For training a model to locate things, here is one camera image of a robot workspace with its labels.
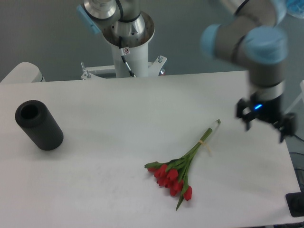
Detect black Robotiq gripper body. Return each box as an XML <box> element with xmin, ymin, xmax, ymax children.
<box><xmin>245</xmin><ymin>94</ymin><xmax>283</xmax><ymax>124</ymax></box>

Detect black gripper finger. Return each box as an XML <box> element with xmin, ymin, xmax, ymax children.
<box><xmin>273</xmin><ymin>113</ymin><xmax>297</xmax><ymax>143</ymax></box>
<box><xmin>236</xmin><ymin>98</ymin><xmax>256</xmax><ymax>131</ymax></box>

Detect red tulip bouquet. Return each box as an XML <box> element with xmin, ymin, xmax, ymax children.
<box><xmin>144</xmin><ymin>119</ymin><xmax>221</xmax><ymax>210</ymax></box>

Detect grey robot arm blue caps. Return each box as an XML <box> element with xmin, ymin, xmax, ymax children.
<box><xmin>76</xmin><ymin>0</ymin><xmax>296</xmax><ymax>140</ymax></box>

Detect black device table corner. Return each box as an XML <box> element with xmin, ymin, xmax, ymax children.
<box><xmin>285</xmin><ymin>192</ymin><xmax>304</xmax><ymax>218</ymax></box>

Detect blue plastic bag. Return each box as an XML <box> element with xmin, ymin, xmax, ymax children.
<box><xmin>285</xmin><ymin>0</ymin><xmax>304</xmax><ymax>19</ymax></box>

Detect black cylindrical vase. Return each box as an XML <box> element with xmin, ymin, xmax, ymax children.
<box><xmin>15</xmin><ymin>100</ymin><xmax>64</xmax><ymax>151</ymax></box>

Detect white rounded object left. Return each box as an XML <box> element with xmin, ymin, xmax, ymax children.
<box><xmin>0</xmin><ymin>62</ymin><xmax>45</xmax><ymax>85</ymax></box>

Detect white frame right edge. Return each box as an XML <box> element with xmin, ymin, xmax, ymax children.
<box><xmin>285</xmin><ymin>80</ymin><xmax>304</xmax><ymax>114</ymax></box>

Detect white pedestal base frame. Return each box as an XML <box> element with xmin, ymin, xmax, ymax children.
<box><xmin>80</xmin><ymin>55</ymin><xmax>168</xmax><ymax>80</ymax></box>

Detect grey cable on pedestal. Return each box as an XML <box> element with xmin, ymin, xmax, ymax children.
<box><xmin>118</xmin><ymin>36</ymin><xmax>136</xmax><ymax>78</ymax></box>

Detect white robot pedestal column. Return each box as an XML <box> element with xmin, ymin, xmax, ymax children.
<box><xmin>102</xmin><ymin>11</ymin><xmax>155</xmax><ymax>76</ymax></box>

